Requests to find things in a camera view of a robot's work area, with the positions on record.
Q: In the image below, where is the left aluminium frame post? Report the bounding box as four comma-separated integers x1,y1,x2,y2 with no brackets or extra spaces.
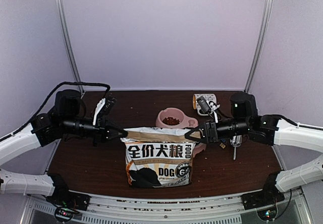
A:
56,0,81,82

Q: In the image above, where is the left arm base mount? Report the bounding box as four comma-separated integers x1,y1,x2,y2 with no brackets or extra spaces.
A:
45,191,90,223

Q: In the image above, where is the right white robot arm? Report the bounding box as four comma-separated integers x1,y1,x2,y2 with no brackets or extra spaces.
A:
185,92,322,205

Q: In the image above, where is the right aluminium frame post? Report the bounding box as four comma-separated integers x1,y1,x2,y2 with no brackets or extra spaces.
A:
244,0,274,92

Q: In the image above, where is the aluminium frame post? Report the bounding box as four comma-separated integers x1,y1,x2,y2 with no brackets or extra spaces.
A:
56,0,81,82
244,0,274,92

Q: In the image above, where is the pink double pet bowl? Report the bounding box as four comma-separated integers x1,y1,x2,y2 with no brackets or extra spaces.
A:
155,107,206,156

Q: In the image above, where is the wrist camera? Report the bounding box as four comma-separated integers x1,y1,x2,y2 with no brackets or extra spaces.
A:
197,96,220,123
92,96,117,126

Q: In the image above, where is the metal food scoop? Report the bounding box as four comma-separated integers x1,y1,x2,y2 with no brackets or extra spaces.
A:
230,135,242,160

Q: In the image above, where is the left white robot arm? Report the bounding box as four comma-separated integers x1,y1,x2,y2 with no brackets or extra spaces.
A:
1,89,128,206

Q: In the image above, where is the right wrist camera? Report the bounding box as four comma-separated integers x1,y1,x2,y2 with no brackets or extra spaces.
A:
197,96,220,123

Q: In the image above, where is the brown dog kibble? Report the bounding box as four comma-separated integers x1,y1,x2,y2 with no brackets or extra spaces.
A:
162,117,181,126

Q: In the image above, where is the white patterned mug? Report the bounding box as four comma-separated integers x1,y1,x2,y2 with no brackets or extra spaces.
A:
192,94,219,116

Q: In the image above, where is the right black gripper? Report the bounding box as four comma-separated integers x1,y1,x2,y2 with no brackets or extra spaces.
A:
184,119,250,146

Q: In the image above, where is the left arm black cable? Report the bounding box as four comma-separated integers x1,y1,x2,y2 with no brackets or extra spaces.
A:
0,81,112,139

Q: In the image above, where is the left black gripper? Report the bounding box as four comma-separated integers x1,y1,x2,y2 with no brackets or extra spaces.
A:
61,115,127,146

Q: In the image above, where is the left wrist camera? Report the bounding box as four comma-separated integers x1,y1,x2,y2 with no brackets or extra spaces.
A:
92,96,117,126

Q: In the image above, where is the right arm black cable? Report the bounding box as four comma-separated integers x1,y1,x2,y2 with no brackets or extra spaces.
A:
277,115,301,128

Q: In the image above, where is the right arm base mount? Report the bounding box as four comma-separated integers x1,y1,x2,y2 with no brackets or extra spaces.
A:
241,172,285,222

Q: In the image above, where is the dog food bag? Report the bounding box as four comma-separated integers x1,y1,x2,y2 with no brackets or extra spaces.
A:
121,127,198,188

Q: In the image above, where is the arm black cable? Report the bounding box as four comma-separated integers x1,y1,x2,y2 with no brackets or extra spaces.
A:
0,81,112,139
277,115,301,128

